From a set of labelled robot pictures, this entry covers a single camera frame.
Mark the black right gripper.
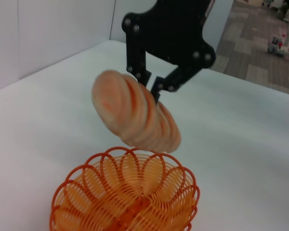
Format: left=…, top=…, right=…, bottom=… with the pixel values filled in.
left=122, top=0, right=217, bottom=104

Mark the small grey red machine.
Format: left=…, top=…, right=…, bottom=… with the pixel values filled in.
left=267, top=35, right=286, bottom=57

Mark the orange wire oval basket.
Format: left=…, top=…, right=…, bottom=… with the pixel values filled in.
left=49, top=146, right=200, bottom=231

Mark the orange striped bread loaf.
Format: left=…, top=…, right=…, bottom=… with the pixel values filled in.
left=91, top=69, right=182, bottom=154

